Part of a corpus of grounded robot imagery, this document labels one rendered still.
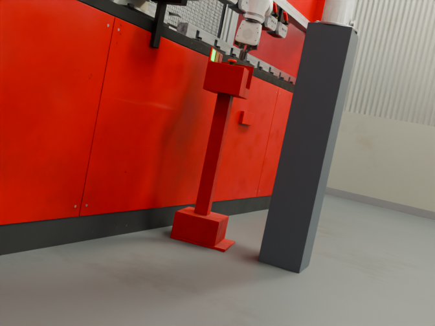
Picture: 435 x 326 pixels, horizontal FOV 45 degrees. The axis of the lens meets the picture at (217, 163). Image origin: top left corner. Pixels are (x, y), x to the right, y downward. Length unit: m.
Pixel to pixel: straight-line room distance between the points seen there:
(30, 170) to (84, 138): 0.25
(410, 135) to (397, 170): 0.37
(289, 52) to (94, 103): 2.53
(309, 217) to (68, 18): 1.16
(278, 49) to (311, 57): 2.08
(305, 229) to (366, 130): 3.56
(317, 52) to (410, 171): 3.55
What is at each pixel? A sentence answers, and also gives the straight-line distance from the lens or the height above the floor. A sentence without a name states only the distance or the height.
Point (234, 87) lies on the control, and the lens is 2.21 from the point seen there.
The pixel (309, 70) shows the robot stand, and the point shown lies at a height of 0.81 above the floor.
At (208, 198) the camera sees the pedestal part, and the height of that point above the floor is 0.20.
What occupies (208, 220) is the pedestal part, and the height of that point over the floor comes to 0.11.
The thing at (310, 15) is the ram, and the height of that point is 1.44.
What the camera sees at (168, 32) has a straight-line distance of 2.23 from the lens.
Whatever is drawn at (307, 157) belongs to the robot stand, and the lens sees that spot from 2.14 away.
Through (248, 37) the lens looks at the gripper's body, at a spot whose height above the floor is 0.92.
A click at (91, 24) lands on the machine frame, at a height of 0.77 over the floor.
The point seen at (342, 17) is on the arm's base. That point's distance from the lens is 2.23.
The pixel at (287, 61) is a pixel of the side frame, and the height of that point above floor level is 1.10.
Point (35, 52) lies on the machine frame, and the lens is 1.70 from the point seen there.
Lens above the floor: 0.54
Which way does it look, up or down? 5 degrees down
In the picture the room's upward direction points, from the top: 11 degrees clockwise
